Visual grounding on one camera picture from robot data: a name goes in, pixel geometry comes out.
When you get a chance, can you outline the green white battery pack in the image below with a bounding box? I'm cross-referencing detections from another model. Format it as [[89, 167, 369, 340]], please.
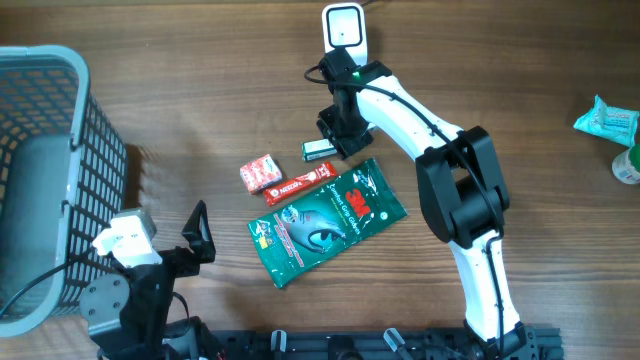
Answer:
[[301, 139, 337, 162]]

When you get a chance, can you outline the red Nescafe sachet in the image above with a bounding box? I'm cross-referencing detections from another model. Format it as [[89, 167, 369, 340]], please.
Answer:
[[263, 162, 338, 206]]

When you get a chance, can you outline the red white small box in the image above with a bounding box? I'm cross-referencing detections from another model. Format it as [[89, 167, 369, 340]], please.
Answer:
[[240, 154, 283, 195]]

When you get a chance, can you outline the green 3M gloves packet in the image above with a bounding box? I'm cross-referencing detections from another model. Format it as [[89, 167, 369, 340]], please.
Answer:
[[248, 158, 407, 288]]

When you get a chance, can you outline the light green tissue pack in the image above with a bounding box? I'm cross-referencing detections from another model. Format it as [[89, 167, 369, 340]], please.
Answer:
[[573, 95, 639, 147]]

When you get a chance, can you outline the green lid jar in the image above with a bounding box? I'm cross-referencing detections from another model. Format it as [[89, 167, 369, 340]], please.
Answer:
[[612, 144, 640, 185]]

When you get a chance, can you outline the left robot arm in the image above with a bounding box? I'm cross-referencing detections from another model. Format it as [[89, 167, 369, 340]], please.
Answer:
[[80, 201, 225, 359]]

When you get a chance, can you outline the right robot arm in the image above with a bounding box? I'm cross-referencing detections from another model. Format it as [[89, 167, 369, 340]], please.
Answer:
[[315, 47, 526, 359]]

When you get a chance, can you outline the white barcode scanner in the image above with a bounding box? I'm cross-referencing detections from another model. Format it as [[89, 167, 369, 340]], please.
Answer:
[[321, 2, 368, 66]]

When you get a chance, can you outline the grey plastic shopping basket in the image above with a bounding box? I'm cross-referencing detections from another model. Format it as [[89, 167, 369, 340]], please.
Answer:
[[1, 45, 128, 338]]

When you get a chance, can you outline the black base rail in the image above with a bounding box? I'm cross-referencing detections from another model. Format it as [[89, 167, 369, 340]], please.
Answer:
[[212, 324, 564, 360]]

